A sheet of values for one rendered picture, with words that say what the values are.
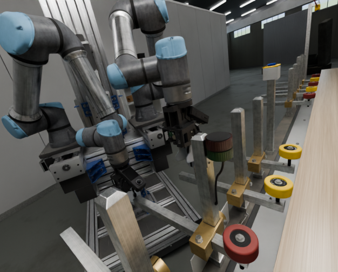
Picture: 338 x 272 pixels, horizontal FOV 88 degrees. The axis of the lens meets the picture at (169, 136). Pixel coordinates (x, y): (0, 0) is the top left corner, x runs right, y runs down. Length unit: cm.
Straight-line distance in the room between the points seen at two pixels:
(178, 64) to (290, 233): 48
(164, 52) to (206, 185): 34
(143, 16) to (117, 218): 76
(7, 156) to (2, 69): 103
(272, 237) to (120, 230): 70
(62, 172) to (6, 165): 195
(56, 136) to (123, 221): 85
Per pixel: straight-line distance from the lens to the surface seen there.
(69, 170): 99
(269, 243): 88
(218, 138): 39
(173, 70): 44
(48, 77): 302
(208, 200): 51
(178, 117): 45
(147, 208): 70
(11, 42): 77
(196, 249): 56
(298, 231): 56
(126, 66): 55
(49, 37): 78
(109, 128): 61
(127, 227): 29
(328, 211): 63
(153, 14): 87
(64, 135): 108
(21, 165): 295
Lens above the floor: 131
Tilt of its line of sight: 21 degrees down
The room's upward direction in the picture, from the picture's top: 12 degrees counter-clockwise
